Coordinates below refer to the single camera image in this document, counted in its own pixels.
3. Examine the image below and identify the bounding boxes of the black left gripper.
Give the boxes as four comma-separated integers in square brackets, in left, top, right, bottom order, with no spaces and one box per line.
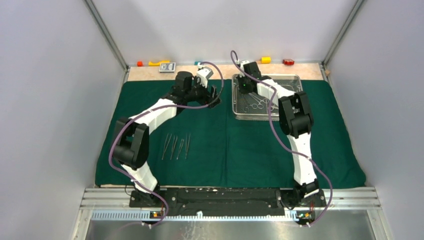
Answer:
[184,75,221,109]

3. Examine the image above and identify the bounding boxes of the metal mesh instrument tray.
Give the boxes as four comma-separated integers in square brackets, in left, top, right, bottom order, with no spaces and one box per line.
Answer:
[231,74,303,121]

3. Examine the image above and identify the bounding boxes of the surgical forceps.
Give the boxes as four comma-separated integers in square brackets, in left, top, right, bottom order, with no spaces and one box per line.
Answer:
[242,93,264,113]

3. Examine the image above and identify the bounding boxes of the steel tweezers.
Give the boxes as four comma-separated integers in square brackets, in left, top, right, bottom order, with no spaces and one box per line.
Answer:
[176,139,185,160]
[161,133,173,160]
[184,133,191,159]
[170,135,178,160]

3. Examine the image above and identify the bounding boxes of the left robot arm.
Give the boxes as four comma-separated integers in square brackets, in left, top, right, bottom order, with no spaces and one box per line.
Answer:
[110,67,221,207]

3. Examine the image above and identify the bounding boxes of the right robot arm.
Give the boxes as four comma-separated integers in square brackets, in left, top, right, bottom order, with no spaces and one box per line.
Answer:
[235,60,320,206]

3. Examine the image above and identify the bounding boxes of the yellow wooden block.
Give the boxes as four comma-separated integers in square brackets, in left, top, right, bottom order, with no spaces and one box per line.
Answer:
[260,56,272,64]

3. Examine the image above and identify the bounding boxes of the red toy block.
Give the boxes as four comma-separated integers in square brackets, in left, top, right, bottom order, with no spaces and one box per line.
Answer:
[282,58,295,66]

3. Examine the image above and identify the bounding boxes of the playing card box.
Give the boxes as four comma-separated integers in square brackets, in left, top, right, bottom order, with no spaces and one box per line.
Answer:
[159,62,176,73]

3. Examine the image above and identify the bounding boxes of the yellow toy piece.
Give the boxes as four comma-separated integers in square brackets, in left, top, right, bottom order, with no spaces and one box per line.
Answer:
[148,60,170,67]

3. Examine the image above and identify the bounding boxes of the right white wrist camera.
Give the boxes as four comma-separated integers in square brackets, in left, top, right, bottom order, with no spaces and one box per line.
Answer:
[237,60,251,72]

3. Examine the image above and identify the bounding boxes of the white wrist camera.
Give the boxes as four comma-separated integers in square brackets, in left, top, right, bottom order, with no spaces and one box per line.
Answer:
[195,64,214,88]
[237,60,251,72]

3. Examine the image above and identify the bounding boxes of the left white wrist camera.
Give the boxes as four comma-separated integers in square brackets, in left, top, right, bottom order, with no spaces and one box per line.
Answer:
[195,64,214,88]

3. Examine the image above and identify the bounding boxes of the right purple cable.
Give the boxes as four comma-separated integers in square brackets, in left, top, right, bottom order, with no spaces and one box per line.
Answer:
[230,50,334,228]

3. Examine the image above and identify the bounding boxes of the purple cable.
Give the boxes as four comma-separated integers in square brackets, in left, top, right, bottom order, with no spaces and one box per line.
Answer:
[108,61,225,229]
[230,50,334,228]

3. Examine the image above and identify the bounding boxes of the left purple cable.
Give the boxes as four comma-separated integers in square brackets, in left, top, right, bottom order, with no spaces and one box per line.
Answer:
[108,61,225,229]

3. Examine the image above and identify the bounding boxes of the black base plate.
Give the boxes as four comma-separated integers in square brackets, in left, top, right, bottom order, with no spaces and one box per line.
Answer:
[129,187,327,218]

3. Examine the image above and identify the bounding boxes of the aluminium frame rail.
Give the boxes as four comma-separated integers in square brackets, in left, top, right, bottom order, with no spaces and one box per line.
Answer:
[80,187,381,210]

